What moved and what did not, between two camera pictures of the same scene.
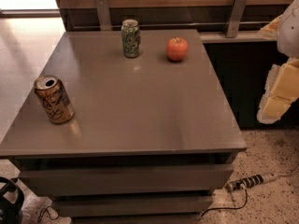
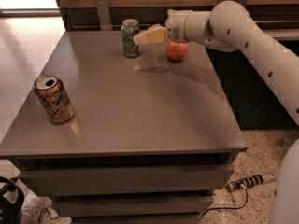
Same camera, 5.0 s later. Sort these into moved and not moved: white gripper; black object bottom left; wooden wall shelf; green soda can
Moved: white gripper
Not moved: wooden wall shelf; black object bottom left; green soda can
